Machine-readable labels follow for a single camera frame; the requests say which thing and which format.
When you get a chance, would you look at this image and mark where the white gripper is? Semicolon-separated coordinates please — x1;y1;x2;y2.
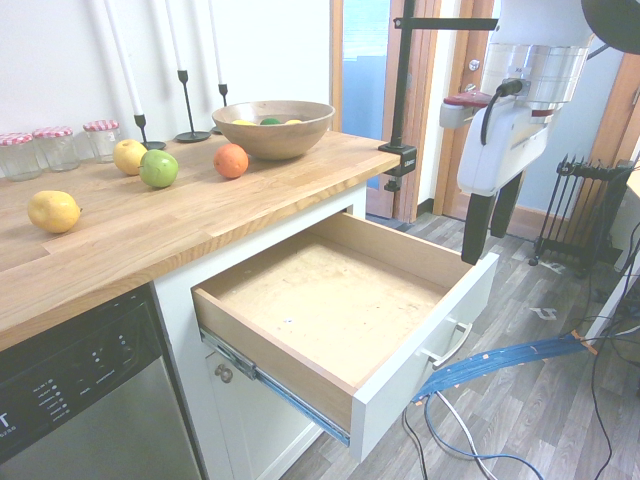
457;101;557;267

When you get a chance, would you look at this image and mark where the grey metal table leg base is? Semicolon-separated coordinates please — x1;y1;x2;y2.
418;321;474;371

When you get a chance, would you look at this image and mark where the wooden drawer white front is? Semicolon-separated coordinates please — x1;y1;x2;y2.
191;212;501;464

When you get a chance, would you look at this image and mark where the black metal rack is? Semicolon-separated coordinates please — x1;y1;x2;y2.
532;154;635;279

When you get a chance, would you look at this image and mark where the dark grey doormat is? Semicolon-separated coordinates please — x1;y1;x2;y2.
367;212;416;231

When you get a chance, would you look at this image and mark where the wooden door blue glass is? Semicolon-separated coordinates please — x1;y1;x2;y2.
329;0;444;224

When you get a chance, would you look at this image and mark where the large wooden bowl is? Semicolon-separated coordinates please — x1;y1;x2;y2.
211;100;337;162

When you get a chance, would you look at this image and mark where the orange fruit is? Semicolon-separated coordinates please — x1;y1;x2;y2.
213;143;250;180

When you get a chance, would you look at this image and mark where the medium black candle holder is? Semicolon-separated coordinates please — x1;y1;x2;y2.
209;83;230;135

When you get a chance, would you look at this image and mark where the tall black candle holder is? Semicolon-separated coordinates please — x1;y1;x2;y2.
173;69;212;144

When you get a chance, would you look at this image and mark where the white taper candle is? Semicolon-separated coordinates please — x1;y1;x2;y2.
206;0;224;86
164;0;187;72
103;0;146;117

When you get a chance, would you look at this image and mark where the white kitchen cabinet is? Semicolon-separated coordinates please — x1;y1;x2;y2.
152;182;369;480

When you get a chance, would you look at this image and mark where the green apple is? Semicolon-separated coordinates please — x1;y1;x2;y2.
138;149;180;189

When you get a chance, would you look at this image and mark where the short black candle holder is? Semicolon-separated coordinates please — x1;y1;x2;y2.
133;113;167;151

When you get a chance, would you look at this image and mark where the yellow apple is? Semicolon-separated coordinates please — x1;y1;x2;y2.
112;138;149;177

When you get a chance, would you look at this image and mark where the glass jar red checkered lid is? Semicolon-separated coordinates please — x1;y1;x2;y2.
82;119;122;164
0;132;42;182
31;126;81;173

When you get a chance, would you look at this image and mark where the yellow quince fruit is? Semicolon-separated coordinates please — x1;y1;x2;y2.
27;190;83;235

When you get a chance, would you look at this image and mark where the stainless steel black dishwasher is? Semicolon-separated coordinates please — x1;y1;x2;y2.
0;282;204;480

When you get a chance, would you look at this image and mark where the red white wrist camera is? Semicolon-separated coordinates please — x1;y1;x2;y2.
441;92;490;132

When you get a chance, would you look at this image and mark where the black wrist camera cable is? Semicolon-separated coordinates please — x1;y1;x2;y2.
481;78;525;146

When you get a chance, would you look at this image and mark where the blue floor cable cover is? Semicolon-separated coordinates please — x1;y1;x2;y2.
409;332;599;406

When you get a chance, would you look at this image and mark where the black clamp camera stand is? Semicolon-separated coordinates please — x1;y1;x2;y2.
377;0;500;194

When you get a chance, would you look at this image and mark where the long thin black cable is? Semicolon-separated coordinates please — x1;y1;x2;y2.
587;164;640;480

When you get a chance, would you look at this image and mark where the white cable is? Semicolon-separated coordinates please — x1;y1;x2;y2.
434;389;496;480

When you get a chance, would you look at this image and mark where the blue cable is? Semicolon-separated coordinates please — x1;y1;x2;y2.
423;392;551;480

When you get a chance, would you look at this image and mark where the metal drawer slide rail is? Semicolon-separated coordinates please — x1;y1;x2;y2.
199;327;351;446

